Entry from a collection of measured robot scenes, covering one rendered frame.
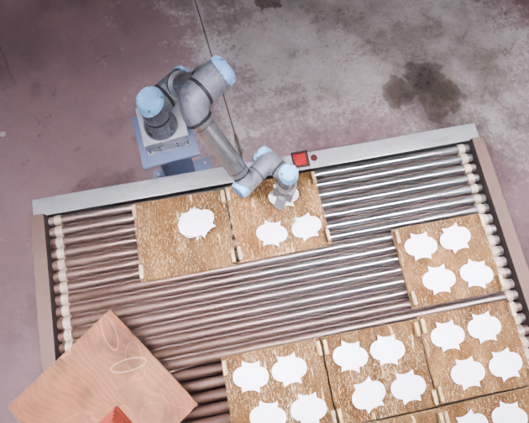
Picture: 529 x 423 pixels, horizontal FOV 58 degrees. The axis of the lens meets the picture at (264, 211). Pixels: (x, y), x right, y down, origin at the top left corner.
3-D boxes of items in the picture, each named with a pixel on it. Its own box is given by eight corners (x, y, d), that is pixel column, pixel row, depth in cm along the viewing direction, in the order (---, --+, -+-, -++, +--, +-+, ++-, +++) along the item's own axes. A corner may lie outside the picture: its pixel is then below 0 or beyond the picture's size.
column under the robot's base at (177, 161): (152, 171, 313) (117, 110, 229) (208, 157, 317) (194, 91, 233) (165, 226, 304) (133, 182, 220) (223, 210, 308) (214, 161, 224)
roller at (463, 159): (52, 228, 212) (48, 226, 208) (467, 154, 228) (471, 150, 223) (53, 239, 211) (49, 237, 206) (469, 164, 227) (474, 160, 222)
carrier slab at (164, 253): (133, 205, 212) (132, 204, 210) (224, 190, 215) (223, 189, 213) (142, 283, 203) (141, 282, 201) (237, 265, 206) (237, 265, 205)
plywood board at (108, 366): (9, 406, 179) (7, 406, 178) (111, 309, 190) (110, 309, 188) (96, 509, 171) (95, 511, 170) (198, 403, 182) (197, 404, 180)
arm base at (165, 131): (143, 114, 218) (137, 102, 209) (175, 108, 219) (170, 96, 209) (146, 143, 213) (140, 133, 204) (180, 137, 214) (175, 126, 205)
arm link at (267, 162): (246, 160, 184) (267, 179, 182) (265, 140, 187) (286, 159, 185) (246, 167, 192) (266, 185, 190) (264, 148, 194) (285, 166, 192)
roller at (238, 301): (61, 331, 201) (56, 331, 196) (496, 246, 217) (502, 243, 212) (62, 342, 200) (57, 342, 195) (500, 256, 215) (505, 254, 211)
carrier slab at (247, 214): (224, 188, 215) (224, 187, 213) (312, 171, 218) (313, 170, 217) (239, 263, 206) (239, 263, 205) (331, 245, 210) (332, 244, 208)
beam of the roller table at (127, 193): (37, 203, 217) (31, 199, 211) (468, 127, 234) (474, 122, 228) (39, 221, 215) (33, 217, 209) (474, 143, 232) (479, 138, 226)
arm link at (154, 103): (136, 115, 207) (127, 98, 194) (159, 95, 210) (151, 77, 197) (155, 132, 204) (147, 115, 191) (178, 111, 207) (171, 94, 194)
